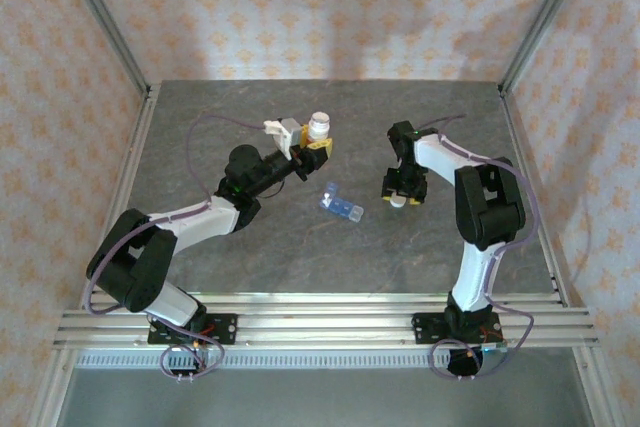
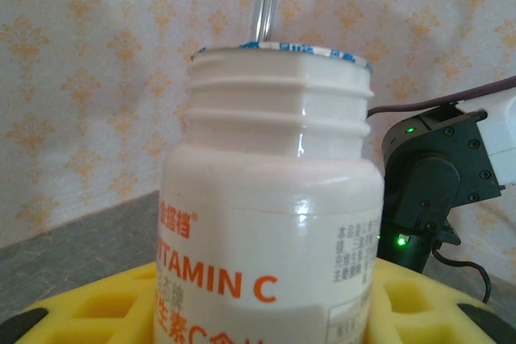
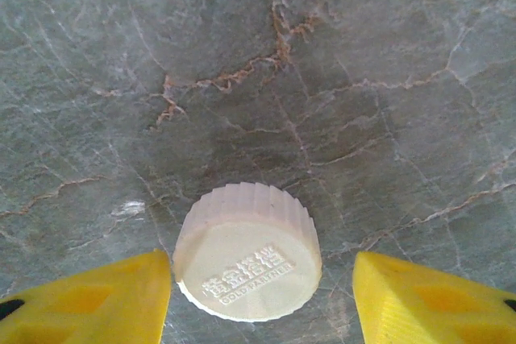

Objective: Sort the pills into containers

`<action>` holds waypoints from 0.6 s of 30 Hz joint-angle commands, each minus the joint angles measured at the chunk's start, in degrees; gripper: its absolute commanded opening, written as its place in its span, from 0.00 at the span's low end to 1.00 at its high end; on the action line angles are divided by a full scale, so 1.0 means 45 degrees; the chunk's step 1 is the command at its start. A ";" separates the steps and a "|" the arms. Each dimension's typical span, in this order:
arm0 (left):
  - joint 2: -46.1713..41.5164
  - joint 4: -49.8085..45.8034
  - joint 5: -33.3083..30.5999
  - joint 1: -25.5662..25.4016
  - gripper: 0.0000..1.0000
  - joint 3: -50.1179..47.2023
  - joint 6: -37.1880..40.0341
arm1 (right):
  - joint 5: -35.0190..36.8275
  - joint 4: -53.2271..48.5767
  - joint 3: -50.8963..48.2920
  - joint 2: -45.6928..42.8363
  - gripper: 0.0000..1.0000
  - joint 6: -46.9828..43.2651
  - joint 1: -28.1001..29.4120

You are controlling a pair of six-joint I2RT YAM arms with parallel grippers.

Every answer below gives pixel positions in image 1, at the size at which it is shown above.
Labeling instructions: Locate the aluminium frame post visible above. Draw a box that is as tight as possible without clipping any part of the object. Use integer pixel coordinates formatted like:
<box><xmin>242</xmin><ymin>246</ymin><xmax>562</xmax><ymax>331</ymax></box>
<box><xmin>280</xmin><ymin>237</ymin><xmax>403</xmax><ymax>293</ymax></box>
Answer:
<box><xmin>53</xmin><ymin>0</ymin><xmax>153</xmax><ymax>98</ymax></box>
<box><xmin>498</xmin><ymin>0</ymin><xmax>596</xmax><ymax>98</ymax></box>

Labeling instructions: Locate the white orange pill bottle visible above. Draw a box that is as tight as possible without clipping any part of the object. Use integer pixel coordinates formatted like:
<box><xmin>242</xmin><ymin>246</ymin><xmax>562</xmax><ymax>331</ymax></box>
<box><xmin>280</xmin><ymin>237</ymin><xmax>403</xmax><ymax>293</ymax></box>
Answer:
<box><xmin>305</xmin><ymin>111</ymin><xmax>333</xmax><ymax>144</ymax></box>

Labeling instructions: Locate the blue pill organizer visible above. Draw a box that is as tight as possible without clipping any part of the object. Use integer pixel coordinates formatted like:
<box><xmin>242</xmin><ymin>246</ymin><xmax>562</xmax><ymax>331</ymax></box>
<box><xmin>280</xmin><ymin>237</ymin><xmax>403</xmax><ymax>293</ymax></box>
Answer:
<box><xmin>318</xmin><ymin>180</ymin><xmax>366</xmax><ymax>224</ymax></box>

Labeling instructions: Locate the grey metal panel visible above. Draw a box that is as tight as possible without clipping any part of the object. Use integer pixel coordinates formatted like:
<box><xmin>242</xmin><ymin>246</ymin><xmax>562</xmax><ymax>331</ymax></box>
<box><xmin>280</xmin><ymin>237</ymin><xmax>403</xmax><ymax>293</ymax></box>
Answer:
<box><xmin>54</xmin><ymin>366</ymin><xmax>596</xmax><ymax>427</ymax></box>

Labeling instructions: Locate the orange patterned white cloth backdrop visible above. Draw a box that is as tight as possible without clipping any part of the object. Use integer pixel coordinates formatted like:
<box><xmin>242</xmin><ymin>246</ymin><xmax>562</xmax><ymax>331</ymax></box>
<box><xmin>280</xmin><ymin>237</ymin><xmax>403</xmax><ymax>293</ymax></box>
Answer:
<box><xmin>0</xmin><ymin>0</ymin><xmax>640</xmax><ymax>427</ymax></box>

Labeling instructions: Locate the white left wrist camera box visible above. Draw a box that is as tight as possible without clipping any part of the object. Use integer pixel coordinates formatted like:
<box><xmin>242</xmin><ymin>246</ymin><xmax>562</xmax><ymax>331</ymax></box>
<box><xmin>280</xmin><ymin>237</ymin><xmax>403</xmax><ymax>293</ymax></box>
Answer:
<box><xmin>262</xmin><ymin>116</ymin><xmax>304</xmax><ymax>159</ymax></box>

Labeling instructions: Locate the grey slotted cable duct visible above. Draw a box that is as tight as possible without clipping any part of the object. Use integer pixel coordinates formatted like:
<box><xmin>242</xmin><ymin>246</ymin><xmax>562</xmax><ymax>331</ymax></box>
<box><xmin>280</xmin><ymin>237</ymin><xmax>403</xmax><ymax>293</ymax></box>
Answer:
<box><xmin>74</xmin><ymin>350</ymin><xmax>581</xmax><ymax>370</ymax></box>

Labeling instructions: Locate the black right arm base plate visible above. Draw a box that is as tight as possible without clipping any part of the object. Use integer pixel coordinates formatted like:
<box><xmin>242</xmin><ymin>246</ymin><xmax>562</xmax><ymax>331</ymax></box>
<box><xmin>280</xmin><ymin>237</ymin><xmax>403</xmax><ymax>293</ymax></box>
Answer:
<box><xmin>412</xmin><ymin>311</ymin><xmax>503</xmax><ymax>346</ymax></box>

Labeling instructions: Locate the long aluminium mounting rail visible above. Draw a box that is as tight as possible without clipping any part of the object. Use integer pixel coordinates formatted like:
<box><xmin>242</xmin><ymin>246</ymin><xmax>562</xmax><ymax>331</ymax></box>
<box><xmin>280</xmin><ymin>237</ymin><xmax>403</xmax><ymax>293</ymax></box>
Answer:
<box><xmin>52</xmin><ymin>291</ymin><xmax>600</xmax><ymax>351</ymax></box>

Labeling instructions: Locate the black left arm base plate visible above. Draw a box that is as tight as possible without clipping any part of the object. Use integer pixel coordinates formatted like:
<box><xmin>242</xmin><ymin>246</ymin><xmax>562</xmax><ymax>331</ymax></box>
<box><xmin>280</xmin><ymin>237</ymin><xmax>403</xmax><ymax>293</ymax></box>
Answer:
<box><xmin>147</xmin><ymin>313</ymin><xmax>239</xmax><ymax>347</ymax></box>

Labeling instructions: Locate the aluminium table side rail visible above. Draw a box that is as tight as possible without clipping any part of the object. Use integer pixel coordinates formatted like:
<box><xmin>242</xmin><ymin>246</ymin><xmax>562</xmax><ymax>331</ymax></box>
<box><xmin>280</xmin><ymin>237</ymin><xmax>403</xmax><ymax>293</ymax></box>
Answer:
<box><xmin>499</xmin><ymin>89</ymin><xmax>621</xmax><ymax>427</ymax></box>
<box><xmin>34</xmin><ymin>84</ymin><xmax>162</xmax><ymax>427</ymax></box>

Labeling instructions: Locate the small circuit board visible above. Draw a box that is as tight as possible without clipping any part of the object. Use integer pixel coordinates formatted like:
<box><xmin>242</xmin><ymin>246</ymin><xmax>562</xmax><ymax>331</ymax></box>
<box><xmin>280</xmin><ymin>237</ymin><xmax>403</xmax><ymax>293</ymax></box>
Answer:
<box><xmin>477</xmin><ymin>340</ymin><xmax>510</xmax><ymax>357</ymax></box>

